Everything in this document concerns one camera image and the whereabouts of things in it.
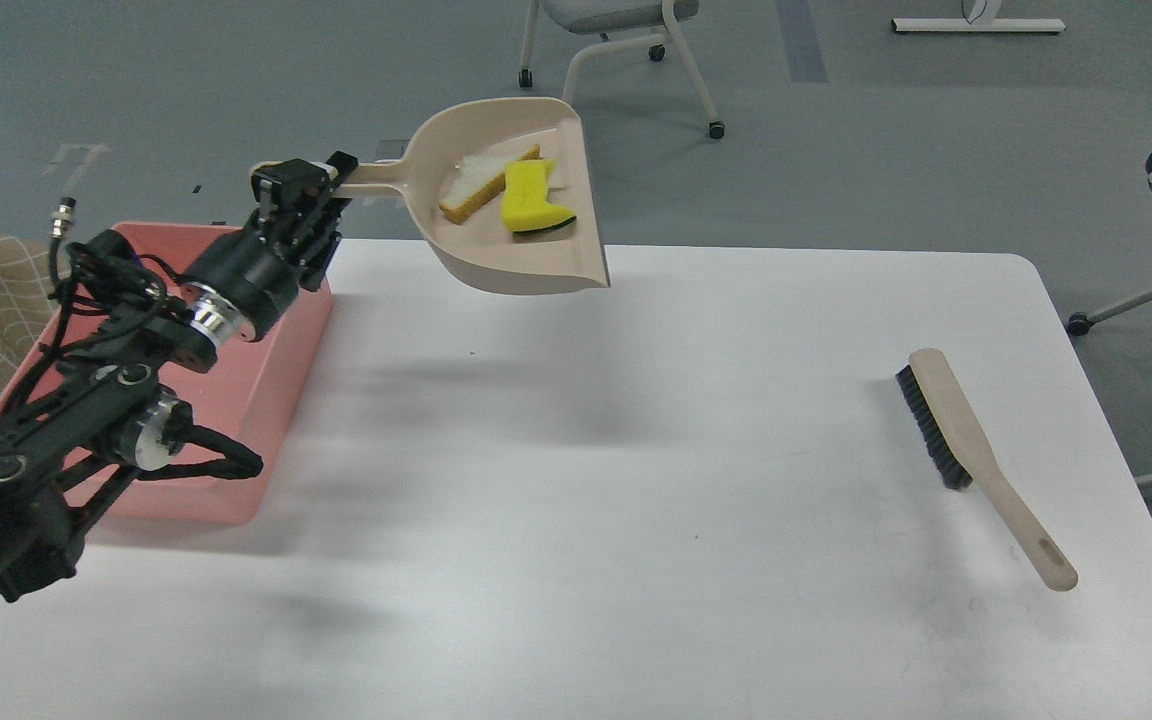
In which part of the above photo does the slice of bread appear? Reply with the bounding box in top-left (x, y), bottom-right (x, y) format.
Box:
top-left (438, 143), bottom-right (556, 225)

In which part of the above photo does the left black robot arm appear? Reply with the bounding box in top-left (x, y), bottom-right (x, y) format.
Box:
top-left (0, 151), bottom-right (361, 602)

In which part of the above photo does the yellow sponge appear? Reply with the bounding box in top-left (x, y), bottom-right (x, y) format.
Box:
top-left (500, 160), bottom-right (577, 234)

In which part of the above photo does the white desk base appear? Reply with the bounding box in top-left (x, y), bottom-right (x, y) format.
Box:
top-left (890, 1), bottom-right (1068, 36)

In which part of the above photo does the beige plastic dustpan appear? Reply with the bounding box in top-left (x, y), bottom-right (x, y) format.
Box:
top-left (338, 97), bottom-right (611, 295)

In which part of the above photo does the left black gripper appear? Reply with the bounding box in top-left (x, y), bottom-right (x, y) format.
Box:
top-left (180, 151), bottom-right (358, 343)

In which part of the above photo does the pink plastic bin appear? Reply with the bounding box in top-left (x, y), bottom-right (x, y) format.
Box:
top-left (0, 221), bottom-right (333, 526)

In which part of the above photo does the beige hand brush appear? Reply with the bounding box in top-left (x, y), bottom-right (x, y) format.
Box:
top-left (895, 348), bottom-right (1079, 592)

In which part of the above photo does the grey stand leg right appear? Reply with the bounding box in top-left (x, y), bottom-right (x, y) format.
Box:
top-left (1064, 287), bottom-right (1152, 338)

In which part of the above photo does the white office chair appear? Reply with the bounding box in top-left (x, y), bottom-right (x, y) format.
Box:
top-left (516, 1), bottom-right (727, 141)

